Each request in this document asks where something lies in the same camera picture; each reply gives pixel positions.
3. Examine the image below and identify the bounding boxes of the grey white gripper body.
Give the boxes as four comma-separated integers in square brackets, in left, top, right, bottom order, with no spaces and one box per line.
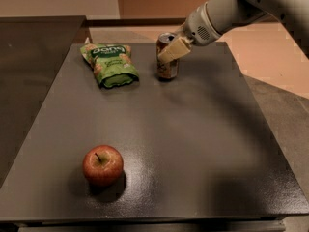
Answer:
[184,3,221,46]

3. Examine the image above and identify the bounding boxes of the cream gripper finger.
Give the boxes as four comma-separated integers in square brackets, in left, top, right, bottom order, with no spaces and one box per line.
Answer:
[174,26,185,37]
[157,36,191,64]

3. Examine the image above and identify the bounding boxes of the orange soda can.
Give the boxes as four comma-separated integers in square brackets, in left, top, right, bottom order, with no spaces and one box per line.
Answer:
[156,32,179,81]

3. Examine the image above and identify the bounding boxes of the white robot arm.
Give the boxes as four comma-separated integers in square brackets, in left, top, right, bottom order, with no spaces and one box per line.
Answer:
[158,0,309,64]

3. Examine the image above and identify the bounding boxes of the green snack bag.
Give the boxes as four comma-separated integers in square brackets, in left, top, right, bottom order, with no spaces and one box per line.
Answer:
[80,43,139,88]

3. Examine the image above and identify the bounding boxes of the red apple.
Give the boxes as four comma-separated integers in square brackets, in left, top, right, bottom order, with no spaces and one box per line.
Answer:
[83,145,124,187]

